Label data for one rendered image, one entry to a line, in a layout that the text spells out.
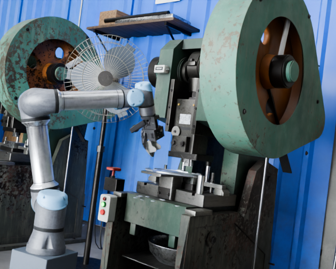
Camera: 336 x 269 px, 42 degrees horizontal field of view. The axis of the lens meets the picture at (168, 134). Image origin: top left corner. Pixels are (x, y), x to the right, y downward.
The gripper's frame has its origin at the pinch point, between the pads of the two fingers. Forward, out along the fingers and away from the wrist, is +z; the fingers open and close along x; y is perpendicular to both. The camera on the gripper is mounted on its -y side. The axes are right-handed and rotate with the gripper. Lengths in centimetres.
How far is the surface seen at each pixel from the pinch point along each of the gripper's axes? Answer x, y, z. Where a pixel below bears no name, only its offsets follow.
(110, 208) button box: -14.7, -20.1, 26.2
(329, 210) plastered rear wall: 120, 46, 83
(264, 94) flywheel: 40, 42, -20
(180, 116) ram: 29.2, -1.3, -9.9
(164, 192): 3.7, 1.1, 22.5
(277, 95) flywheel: 53, 43, -16
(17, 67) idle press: 26, -131, -38
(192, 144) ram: 22.8, 8.5, 3.0
